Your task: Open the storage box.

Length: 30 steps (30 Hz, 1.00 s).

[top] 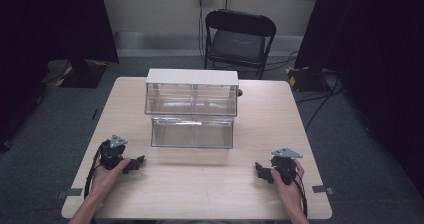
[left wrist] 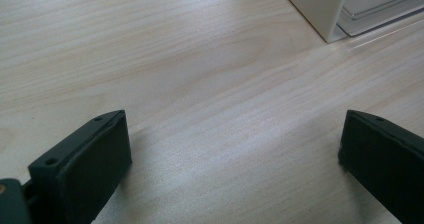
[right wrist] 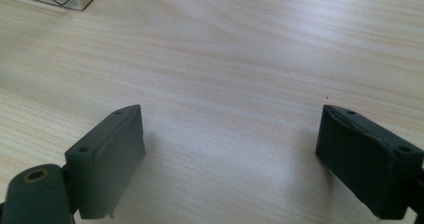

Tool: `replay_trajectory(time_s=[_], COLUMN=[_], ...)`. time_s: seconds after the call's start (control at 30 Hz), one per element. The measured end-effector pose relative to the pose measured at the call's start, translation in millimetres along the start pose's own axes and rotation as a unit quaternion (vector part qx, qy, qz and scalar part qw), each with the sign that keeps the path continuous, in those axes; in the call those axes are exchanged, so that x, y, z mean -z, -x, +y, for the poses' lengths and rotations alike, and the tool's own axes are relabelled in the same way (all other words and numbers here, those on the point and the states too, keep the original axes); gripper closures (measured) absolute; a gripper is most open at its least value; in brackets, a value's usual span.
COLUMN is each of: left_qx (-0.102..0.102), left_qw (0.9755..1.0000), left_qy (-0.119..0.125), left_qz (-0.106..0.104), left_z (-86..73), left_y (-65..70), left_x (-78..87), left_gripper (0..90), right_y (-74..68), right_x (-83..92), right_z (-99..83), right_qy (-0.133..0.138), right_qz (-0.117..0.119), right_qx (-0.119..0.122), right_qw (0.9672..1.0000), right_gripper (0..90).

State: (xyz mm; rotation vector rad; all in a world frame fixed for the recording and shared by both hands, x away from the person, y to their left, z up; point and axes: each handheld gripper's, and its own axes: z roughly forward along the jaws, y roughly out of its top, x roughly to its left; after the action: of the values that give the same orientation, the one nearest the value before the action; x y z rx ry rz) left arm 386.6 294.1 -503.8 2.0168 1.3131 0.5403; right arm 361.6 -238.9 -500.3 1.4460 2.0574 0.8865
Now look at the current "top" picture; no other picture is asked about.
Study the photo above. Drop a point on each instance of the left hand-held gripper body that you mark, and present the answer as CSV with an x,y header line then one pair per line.
x,y
111,154

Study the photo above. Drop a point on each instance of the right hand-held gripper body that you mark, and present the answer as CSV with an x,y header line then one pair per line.
x,y
285,164

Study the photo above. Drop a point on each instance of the person's left hand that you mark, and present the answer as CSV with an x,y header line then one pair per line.
x,y
105,180

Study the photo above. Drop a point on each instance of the black folding chair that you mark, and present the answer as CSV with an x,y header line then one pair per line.
x,y
238,40

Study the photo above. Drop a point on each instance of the clear plastic drawer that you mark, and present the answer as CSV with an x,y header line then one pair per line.
x,y
192,132

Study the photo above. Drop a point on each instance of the clear drawer cabinet white top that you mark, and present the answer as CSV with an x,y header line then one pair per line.
x,y
192,90

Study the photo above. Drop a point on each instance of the black stand base yellow tape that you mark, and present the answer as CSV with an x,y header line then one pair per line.
x,y
308,79
83,73

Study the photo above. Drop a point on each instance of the dark curtain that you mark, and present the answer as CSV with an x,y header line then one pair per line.
x,y
50,34
373,50

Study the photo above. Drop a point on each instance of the person's right hand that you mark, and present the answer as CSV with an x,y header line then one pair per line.
x,y
286,192

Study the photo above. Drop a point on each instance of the grey tape strip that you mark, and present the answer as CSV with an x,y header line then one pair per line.
x,y
321,189
74,192

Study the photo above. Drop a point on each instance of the small dark round knob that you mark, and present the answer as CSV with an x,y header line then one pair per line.
x,y
239,92

